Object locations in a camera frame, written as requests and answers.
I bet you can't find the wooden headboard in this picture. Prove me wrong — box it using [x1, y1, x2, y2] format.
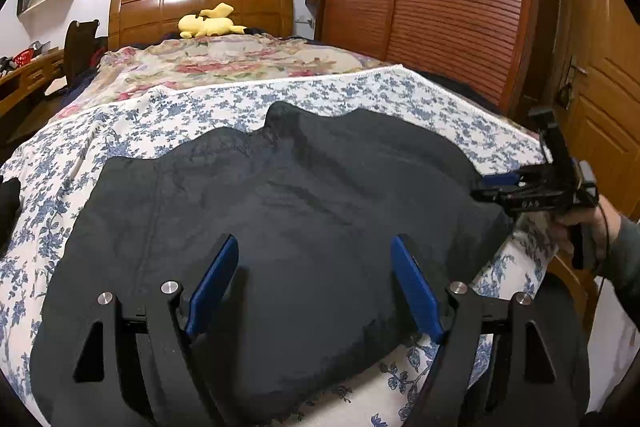
[108, 0, 295, 50]

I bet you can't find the long wooden desk cabinet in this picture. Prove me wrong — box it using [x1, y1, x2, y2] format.
[0, 49, 69, 148]

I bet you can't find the dark wooden chair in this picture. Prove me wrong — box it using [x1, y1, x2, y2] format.
[64, 20, 109, 84]

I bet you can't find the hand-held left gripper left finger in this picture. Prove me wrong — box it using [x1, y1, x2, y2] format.
[47, 234, 241, 427]

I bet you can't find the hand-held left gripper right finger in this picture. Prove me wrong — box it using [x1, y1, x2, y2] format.
[390, 234, 591, 427]

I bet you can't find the blue floral bedsheet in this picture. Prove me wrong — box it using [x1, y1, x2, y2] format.
[0, 64, 562, 427]

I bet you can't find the black jacket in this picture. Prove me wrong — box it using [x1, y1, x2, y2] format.
[30, 101, 516, 426]

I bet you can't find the brass door handle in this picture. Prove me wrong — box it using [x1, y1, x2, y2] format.
[557, 55, 589, 110]

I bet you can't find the yellow plush toy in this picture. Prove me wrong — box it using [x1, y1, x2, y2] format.
[178, 2, 249, 40]

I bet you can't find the folded black garment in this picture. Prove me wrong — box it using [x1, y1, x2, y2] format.
[0, 177, 22, 254]

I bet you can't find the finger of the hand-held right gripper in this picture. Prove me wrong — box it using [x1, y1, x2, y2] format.
[480, 173, 531, 188]
[471, 188, 512, 208]

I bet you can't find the pink floral quilt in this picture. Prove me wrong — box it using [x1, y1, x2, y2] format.
[55, 32, 396, 122]

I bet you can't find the person's right hand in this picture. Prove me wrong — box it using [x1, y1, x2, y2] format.
[554, 195, 624, 276]

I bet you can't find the wooden door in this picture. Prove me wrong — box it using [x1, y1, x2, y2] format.
[549, 0, 640, 230]

